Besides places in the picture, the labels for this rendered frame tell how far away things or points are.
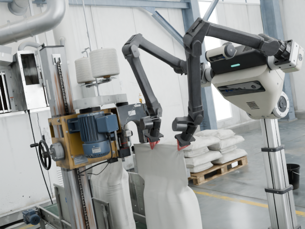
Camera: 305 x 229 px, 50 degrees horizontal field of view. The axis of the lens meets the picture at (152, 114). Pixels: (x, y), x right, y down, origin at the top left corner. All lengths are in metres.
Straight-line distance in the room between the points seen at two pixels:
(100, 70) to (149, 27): 5.70
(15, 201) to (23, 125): 1.01
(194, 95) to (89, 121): 0.61
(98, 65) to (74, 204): 0.84
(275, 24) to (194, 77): 9.13
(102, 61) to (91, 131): 0.40
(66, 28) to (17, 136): 1.87
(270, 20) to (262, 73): 8.90
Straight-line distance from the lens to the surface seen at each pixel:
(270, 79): 1.81
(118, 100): 2.04
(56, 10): 4.54
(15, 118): 4.66
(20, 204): 4.76
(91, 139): 1.82
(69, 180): 2.04
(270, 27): 10.64
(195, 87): 1.51
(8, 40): 4.63
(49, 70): 2.01
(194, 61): 1.45
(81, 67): 2.13
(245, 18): 10.04
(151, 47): 1.88
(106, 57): 1.88
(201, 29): 1.39
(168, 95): 7.52
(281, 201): 2.14
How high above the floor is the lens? 1.36
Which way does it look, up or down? 3 degrees down
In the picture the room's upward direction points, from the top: 9 degrees counter-clockwise
